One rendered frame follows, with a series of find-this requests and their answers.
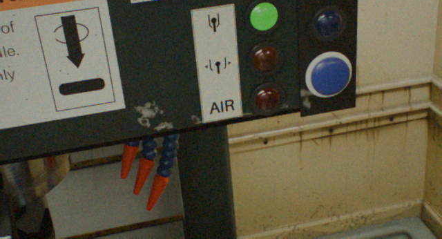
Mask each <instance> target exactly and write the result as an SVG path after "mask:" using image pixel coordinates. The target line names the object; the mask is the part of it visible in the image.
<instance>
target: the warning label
mask: <svg viewBox="0 0 442 239"><path fill-rule="evenodd" d="M123 108H125V103H124V95H123V91H122V84H121V79H120V75H119V68H118V63H117V56H116V52H115V44H114V40H113V34H112V29H111V21H110V17H109V12H108V6H107V1H106V0H0V128H12V127H16V126H23V125H28V124H36V123H40V122H47V121H51V120H59V119H63V118H67V117H75V116H79V115H86V114H91V113H98V112H103V111H113V110H118V109H123Z"/></svg>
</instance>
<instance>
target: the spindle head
mask: <svg viewBox="0 0 442 239"><path fill-rule="evenodd" d="M106 1H107V6H108V12H109V17H110V24H111V29H112V34H113V40H114V44H115V52H116V56H117V63H118V68H119V75H120V79H121V84H122V91H123V95H124V103H125V108H123V109H118V110H113V111H103V112H98V113H91V114H86V115H79V116H75V117H67V118H63V119H56V120H51V121H47V122H40V123H36V124H28V125H23V126H16V127H12V128H0V166H3V165H7V164H14V163H19V162H25V161H29V160H36V159H41V158H45V157H52V156H56V155H63V154H67V153H74V152H78V151H85V150H89V149H100V148H104V147H108V146H115V145H119V144H126V143H130V142H137V141H142V140H148V139H153V138H157V137H163V136H167V135H175V134H179V133H185V132H189V131H197V130H204V129H208V128H215V127H219V126H226V125H231V124H237V123H242V122H249V121H252V120H260V119H264V118H268V117H275V116H279V115H286V114H290V113H297V112H300V80H299V55H298V4H297V0H276V1H277V2H278V3H279V4H280V7H281V9H282V20H281V22H280V24H279V26H278V27H277V28H276V29H275V30H274V31H273V32H271V33H269V34H268V35H256V34H254V33H252V32H251V31H250V29H248V27H247V25H246V23H245V21H244V13H245V10H246V9H247V6H248V5H249V4H250V3H251V2H252V0H150V1H141V2H136V3H131V0H106ZM230 4H234V14H235V23H236V40H237V49H238V67H239V76H240V93H241V103H242V116H239V117H232V118H229V119H221V120H217V121H213V122H206V123H203V121H202V109H201V103H200V91H199V84H198V66H197V59H196V53H195V41H194V35H193V22H192V16H191V11H192V10H198V9H203V8H212V7H216V6H225V5H230ZM264 40H270V41H274V42H276V43H277V44H278V45H279V46H280V47H281V48H282V51H283V53H284V61H283V63H282V66H281V67H280V69H279V70H278V71H277V72H276V73H274V74H273V75H269V76H259V75H254V74H253V73H252V72H251V70H250V68H249V66H248V63H247V56H248V54H249V51H250V50H251V48H252V46H254V45H255V44H256V43H258V42H260V41H264ZM263 82H275V83H277V84H279V85H280V86H281V87H282V88H283V90H284V92H285V95H286V97H285V103H284V105H283V106H282V108H281V109H280V110H279V111H277V112H275V113H274V114H271V115H260V114H258V113H256V112H254V111H253V109H252V108H251V103H250V96H251V92H252V90H253V89H254V88H255V87H256V86H257V85H259V84H261V83H263Z"/></svg>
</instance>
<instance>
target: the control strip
mask: <svg viewBox="0 0 442 239"><path fill-rule="evenodd" d="M260 3H270V4H271V5H273V6H274V7H275V9H276V10H277V13H278V17H277V20H276V22H275V24H274V25H273V26H272V27H271V28H270V29H268V30H258V29H256V28H254V27H253V26H252V24H251V12H252V10H253V9H254V8H255V7H256V6H257V5H258V4H260ZM297 4H298V55H299V80H300V116H301V117H305V116H310V115H317V114H321V113H327V112H332V111H342V110H346V109H351V108H356V64H357V30H358V0H297ZM329 11H334V12H338V13H339V14H340V15H341V17H342V19H343V25H342V28H341V29H340V31H339V33H337V34H335V35H334V36H332V37H324V36H322V35H320V34H319V33H318V31H317V28H316V24H317V21H318V19H319V17H320V16H321V15H322V14H323V13H326V12H329ZM281 20H282V9H281V7H280V4H279V3H278V2H277V1H276V0H252V2H251V3H250V4H249V5H248V6H247V9H246V10H245V13H244V21H245V23H246V25H247V27H248V29H250V31H251V32H252V33H254V34H256V35H268V34H269V33H271V32H273V31H274V30H275V29H276V28H277V27H278V26H279V24H280V22H281ZM264 47H272V48H274V49H276V50H277V52H278V54H279V57H280V58H279V62H278V65H277V66H276V67H275V68H274V69H273V70H272V71H270V72H268V73H262V72H260V71H258V70H256V68H255V67H254V65H253V56H254V55H255V54H256V52H257V51H258V50H260V49H261V48H264ZM326 57H339V58H341V59H343V60H344V61H345V63H346V64H347V65H348V67H349V71H350V76H349V81H348V83H347V85H346V86H345V87H344V89H343V90H342V91H341V92H338V93H336V94H334V95H322V94H320V93H317V92H316V91H315V90H314V88H313V87H312V85H311V81H310V76H311V72H312V70H313V68H314V66H315V65H316V64H317V63H318V62H319V61H320V60H322V59H324V58H326ZM283 61H284V53H283V51H282V48H281V47H280V46H279V45H278V44H277V43H276V42H274V41H270V40H264V41H260V42H258V43H256V44H255V45H254V46H252V48H251V50H250V51H249V54H248V56H247V63H248V66H249V68H250V70H251V72H252V73H253V74H254V75H259V76H269V75H273V74H274V73H276V72H277V71H278V70H279V69H280V67H281V66H282V63H283ZM266 88H275V89H276V90H277V91H278V92H279V93H280V94H281V101H280V104H279V105H278V107H277V108H276V109H274V110H273V111H268V112H263V111H261V110H259V109H258V107H257V106H256V96H257V94H258V93H259V92H260V91H262V90H263V89H266ZM285 97H286V95H285V92H284V90H283V88H282V87H281V86H280V85H279V84H277V83H275V82H263V83H261V84H259V85H257V86H256V87H255V88H254V89H253V90H252V92H251V96H250V103H251V108H252V109H253V111H254V112H256V113H258V114H260V115H271V114H274V113H275V112H277V111H279V110H280V109H281V108H282V106H283V105H284V103H285Z"/></svg>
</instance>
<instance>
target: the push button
mask: <svg viewBox="0 0 442 239"><path fill-rule="evenodd" d="M349 76H350V71H349V67H348V65H347V64H346V63H345V61H344V60H343V59H341V58H339V57H326V58H324V59H322V60H320V61H319V62H318V63H317V64H316V65H315V66H314V68H313V70H312V72H311V76H310V81H311V85H312V87H313V88H314V90H315V91H316V92H317V93H320V94H322V95H334V94H336V93H338V92H341V91H342V90H343V89H344V87H345V86H346V85H347V83H348V81H349Z"/></svg>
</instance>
